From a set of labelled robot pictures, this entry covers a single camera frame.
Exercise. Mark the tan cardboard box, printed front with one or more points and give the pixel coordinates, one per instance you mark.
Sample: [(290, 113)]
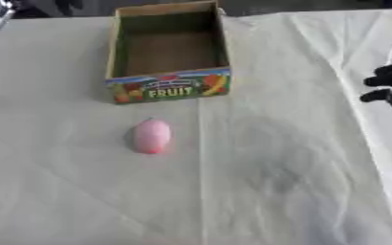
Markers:
[(171, 86)]

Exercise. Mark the pink toy fruit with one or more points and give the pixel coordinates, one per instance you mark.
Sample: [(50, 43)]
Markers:
[(151, 136)]

